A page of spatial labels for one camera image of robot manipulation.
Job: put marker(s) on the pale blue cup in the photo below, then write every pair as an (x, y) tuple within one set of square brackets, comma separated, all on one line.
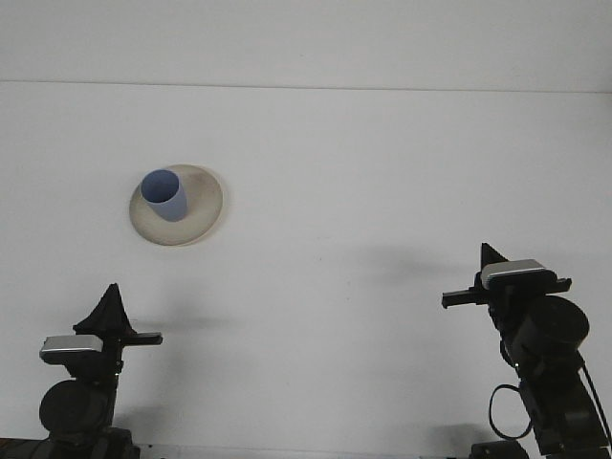
[(169, 205)]

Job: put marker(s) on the pale round plate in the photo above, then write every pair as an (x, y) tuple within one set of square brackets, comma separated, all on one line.
[(205, 210)]

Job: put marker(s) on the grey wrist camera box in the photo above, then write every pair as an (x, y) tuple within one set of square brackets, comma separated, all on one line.
[(72, 348), (516, 273)]

